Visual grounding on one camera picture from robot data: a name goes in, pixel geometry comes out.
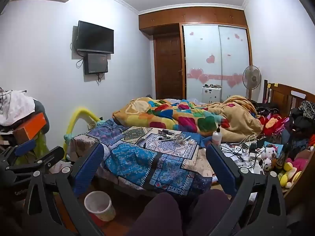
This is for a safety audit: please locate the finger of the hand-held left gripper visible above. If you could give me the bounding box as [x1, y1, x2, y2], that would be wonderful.
[0, 139, 38, 171]
[7, 146, 65, 179]

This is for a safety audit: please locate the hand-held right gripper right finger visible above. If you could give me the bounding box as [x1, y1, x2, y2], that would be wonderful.
[206, 143, 287, 236]

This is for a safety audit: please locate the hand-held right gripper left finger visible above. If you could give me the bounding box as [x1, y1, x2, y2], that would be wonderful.
[23, 143, 106, 236]

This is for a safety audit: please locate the white paper waste bin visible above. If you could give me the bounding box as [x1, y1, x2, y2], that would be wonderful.
[84, 191, 116, 222]

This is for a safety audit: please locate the green patterned cloth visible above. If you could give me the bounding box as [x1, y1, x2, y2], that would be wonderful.
[13, 130, 51, 165]

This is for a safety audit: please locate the white bag with red print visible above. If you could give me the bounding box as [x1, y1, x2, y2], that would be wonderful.
[49, 161, 72, 175]

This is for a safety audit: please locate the orange box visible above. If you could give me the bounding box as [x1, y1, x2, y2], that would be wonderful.
[12, 112, 48, 141]

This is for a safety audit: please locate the white pump bottle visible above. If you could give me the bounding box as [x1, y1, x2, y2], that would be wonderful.
[212, 125, 223, 147]

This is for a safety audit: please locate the dark grey cushion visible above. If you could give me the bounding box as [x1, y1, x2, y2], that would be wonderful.
[32, 99, 50, 134]

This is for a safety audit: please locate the person's right leg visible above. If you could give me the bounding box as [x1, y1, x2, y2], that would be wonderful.
[182, 189, 233, 236]

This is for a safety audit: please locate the person's leg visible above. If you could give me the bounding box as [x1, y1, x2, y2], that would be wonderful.
[182, 189, 233, 236]
[127, 192, 185, 236]

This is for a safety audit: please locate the yellow foam tube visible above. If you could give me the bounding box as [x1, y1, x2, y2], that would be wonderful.
[63, 107, 102, 160]

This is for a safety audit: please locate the white cloth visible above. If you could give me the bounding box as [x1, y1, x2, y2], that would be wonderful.
[0, 90, 36, 126]

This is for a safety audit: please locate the blue patchwork bedsheet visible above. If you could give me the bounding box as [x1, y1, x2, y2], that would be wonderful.
[68, 119, 219, 197]

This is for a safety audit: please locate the colourful heart blanket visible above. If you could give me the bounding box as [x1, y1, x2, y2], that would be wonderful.
[112, 95, 263, 143]

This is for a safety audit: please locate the yellow plush toy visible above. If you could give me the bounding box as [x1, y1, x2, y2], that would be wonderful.
[278, 162, 302, 190]

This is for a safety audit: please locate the red plush toy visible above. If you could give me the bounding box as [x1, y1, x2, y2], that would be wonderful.
[258, 114, 289, 136]

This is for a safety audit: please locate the person's left leg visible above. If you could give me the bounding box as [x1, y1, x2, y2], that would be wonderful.
[127, 192, 185, 236]

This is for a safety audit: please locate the standing fan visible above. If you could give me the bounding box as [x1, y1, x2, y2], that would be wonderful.
[242, 65, 262, 101]

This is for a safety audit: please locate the pile of dark clothes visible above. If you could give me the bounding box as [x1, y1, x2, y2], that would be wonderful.
[251, 100, 315, 150]

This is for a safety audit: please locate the wardrobe with heart stickers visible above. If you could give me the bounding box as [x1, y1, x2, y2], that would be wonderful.
[181, 24, 253, 104]

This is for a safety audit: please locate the brown wooden door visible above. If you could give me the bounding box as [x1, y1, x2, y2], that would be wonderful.
[153, 33, 184, 100]

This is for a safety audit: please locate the wooden overhead cabinet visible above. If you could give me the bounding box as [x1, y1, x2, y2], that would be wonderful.
[138, 6, 248, 36]

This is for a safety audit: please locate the tangle of cables and chargers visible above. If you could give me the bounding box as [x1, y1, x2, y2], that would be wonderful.
[220, 134, 265, 175]

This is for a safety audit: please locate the wooden bed frame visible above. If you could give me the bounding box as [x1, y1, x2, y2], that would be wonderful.
[263, 80, 315, 203]

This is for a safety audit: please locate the black wall speaker box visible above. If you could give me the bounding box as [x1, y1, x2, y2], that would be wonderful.
[84, 53, 109, 75]

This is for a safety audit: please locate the black wall television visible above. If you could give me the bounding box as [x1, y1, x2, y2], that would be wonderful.
[72, 20, 115, 54]

